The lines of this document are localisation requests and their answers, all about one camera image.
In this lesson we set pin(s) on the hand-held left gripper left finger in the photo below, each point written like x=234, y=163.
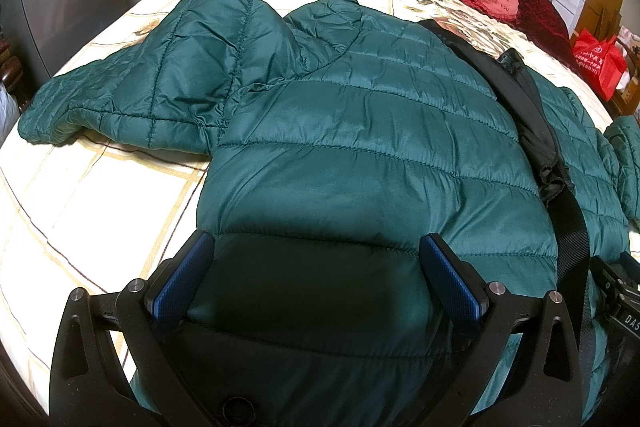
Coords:
x=187, y=267

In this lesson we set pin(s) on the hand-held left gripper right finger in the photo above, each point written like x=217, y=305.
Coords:
x=447, y=277

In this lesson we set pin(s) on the green quilted puffer jacket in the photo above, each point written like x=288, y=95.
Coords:
x=350, y=147

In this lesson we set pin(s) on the bed with floral checked bedspread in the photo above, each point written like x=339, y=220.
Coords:
x=75, y=207

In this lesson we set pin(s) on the wooden chair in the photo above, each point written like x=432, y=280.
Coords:
x=629, y=97

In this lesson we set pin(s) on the red shopping bag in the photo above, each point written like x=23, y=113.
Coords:
x=597, y=62

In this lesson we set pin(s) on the dark red velvet cushion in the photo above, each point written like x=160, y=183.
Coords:
x=542, y=17

